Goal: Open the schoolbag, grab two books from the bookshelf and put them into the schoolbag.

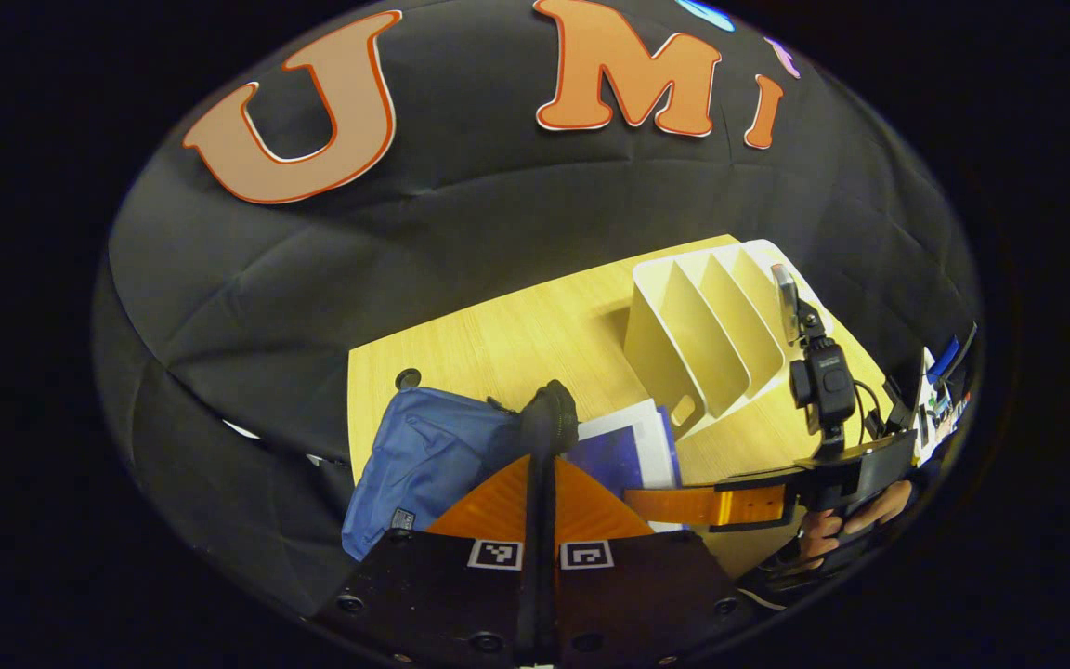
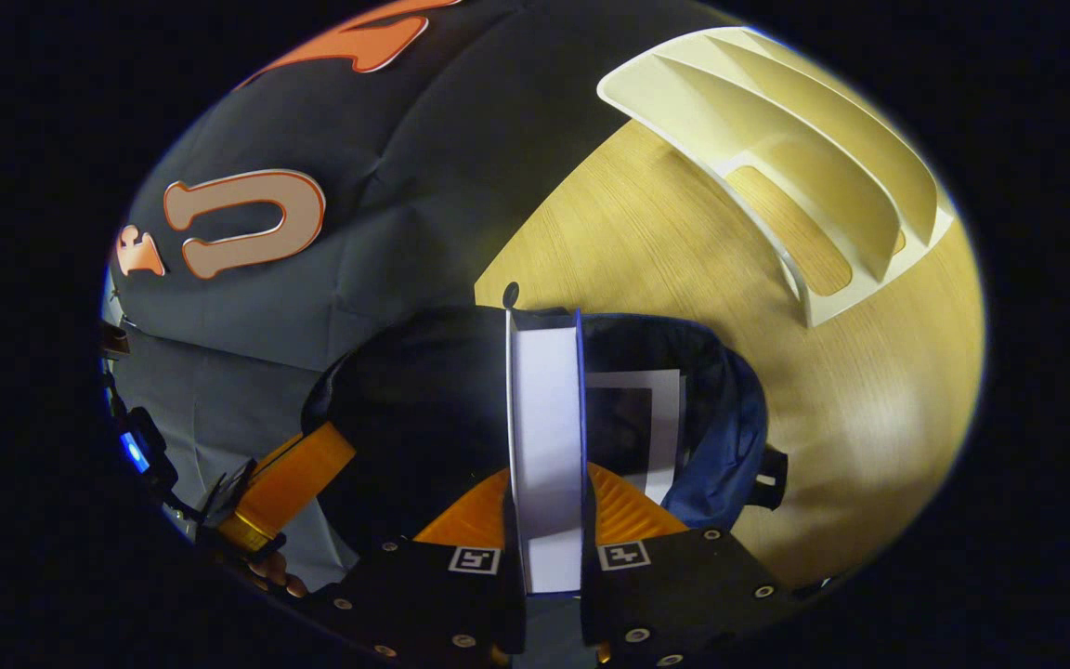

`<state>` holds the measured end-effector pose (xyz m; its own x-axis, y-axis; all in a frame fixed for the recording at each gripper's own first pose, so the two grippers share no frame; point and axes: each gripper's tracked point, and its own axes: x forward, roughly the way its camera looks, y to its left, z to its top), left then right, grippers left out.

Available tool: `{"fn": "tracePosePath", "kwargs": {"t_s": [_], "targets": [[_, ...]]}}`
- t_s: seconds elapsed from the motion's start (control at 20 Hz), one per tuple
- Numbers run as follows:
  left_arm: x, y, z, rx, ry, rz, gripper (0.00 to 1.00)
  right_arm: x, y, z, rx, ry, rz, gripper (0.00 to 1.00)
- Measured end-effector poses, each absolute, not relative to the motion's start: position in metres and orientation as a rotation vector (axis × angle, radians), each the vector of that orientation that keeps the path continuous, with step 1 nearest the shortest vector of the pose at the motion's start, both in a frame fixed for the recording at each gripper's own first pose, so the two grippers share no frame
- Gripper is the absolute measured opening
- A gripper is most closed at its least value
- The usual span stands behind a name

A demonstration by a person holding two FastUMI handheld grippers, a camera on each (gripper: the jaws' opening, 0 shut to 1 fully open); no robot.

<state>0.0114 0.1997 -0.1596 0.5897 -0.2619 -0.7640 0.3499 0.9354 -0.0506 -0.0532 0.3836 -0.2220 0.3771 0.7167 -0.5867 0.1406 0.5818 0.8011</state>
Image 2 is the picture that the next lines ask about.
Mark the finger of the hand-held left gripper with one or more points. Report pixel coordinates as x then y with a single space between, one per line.
298 478

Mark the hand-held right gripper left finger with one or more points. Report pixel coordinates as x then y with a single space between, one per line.
424 599

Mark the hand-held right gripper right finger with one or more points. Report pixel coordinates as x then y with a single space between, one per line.
674 604

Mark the portrait cover book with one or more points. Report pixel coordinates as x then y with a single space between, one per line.
665 437

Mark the blue schoolbag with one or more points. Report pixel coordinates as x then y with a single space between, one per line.
730 446

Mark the blue cover book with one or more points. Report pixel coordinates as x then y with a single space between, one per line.
544 446

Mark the white bookshelf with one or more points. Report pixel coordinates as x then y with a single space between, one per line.
823 186

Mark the black desk grommet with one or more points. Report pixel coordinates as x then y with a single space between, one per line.
511 295

